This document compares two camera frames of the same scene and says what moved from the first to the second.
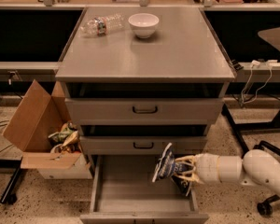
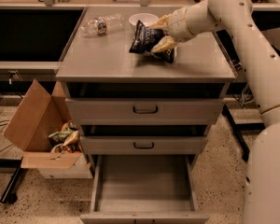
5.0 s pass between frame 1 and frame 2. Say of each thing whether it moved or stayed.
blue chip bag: moved
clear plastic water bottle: stayed
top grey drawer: stayed
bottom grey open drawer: stayed
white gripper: moved
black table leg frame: stayed
